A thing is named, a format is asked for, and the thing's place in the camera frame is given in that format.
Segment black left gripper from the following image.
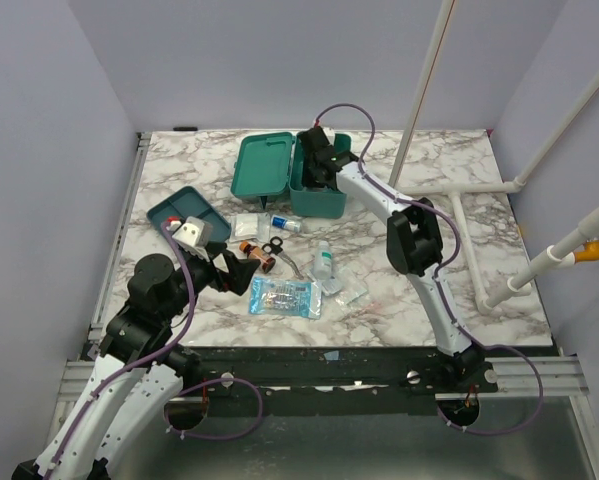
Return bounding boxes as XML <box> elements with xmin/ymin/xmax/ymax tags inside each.
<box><xmin>163</xmin><ymin>242</ymin><xmax>261</xmax><ymax>321</ymax></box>

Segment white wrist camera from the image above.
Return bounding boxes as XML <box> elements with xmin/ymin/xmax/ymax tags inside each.
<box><xmin>172</xmin><ymin>217</ymin><xmax>213</xmax><ymax>253</ymax></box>
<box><xmin>322</xmin><ymin>127</ymin><xmax>336</xmax><ymax>145</ymax></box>

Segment clear zip bag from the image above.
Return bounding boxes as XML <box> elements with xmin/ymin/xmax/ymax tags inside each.
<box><xmin>335</xmin><ymin>267</ymin><xmax>373</xmax><ymax>310</ymax></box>

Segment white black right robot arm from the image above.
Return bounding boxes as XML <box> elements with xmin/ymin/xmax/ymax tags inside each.
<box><xmin>298</xmin><ymin>126</ymin><xmax>485</xmax><ymax>392</ymax></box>

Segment clear white cap liquid bottle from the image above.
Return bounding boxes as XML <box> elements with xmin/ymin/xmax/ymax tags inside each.
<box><xmin>312</xmin><ymin>241</ymin><xmax>333</xmax><ymax>281</ymax></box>

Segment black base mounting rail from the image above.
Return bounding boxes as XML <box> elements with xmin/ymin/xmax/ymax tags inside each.
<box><xmin>78</xmin><ymin>344</ymin><xmax>565</xmax><ymax>416</ymax></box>

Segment teal medicine kit box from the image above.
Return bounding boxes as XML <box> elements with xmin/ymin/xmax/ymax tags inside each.
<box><xmin>230</xmin><ymin>131</ymin><xmax>347</xmax><ymax>219</ymax></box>

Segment white gauze pad packet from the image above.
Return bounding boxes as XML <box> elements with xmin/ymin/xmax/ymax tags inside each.
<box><xmin>230</xmin><ymin>213</ymin><xmax>271</xmax><ymax>242</ymax></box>

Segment white PVC pipe frame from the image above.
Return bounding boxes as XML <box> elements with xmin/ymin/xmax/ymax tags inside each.
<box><xmin>413</xmin><ymin>1</ymin><xmax>599</xmax><ymax>314</ymax></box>

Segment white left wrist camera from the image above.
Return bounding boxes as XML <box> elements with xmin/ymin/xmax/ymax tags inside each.
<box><xmin>172</xmin><ymin>217</ymin><xmax>213</xmax><ymax>253</ymax></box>

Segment black handled bandage scissors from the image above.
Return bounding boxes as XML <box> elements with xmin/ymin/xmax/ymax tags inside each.
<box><xmin>262</xmin><ymin>236</ymin><xmax>304</xmax><ymax>280</ymax></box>

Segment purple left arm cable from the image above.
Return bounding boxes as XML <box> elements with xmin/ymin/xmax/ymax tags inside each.
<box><xmin>48</xmin><ymin>215</ymin><xmax>266</xmax><ymax>471</ymax></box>

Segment small foil packet bag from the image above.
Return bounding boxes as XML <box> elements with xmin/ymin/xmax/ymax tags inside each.
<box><xmin>320</xmin><ymin>277</ymin><xmax>343</xmax><ymax>296</ymax></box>

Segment yellow pipe fitting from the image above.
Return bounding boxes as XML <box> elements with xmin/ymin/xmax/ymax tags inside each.
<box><xmin>574</xmin><ymin>239</ymin><xmax>599</xmax><ymax>263</ymax></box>

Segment white blue bandage roll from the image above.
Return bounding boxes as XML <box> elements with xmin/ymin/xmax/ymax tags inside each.
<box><xmin>271</xmin><ymin>215</ymin><xmax>302</xmax><ymax>233</ymax></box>

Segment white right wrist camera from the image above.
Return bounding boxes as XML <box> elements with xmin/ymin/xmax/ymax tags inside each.
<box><xmin>322</xmin><ymin>127</ymin><xmax>336</xmax><ymax>145</ymax></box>

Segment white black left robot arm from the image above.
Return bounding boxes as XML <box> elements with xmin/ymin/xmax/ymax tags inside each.
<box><xmin>12</xmin><ymin>243</ymin><xmax>257</xmax><ymax>479</ymax></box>

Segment teal divided tray insert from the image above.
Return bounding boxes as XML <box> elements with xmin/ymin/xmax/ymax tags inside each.
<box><xmin>146</xmin><ymin>186</ymin><xmax>231</xmax><ymax>242</ymax></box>

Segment amber orange cap pill bottle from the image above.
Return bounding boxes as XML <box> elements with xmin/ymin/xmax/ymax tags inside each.
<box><xmin>239</xmin><ymin>241</ymin><xmax>276</xmax><ymax>274</ymax></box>

